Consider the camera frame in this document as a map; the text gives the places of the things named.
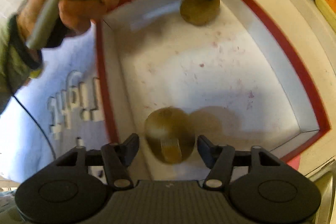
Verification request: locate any plain brown kiwi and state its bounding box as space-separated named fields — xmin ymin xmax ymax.
xmin=179 ymin=0 xmax=221 ymax=26

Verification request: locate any kiwi with yellow sticker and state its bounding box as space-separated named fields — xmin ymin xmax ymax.
xmin=144 ymin=107 xmax=196 ymax=164

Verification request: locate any green sleeve forearm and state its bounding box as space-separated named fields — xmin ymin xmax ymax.
xmin=1 ymin=14 xmax=43 ymax=111

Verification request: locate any light blue quilted mat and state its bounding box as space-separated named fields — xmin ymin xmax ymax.
xmin=1 ymin=26 xmax=107 ymax=182

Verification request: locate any red white cardboard box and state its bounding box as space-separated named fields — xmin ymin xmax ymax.
xmin=96 ymin=0 xmax=335 ymax=174

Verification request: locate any thin black cable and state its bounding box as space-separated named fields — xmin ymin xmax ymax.
xmin=10 ymin=90 xmax=57 ymax=162

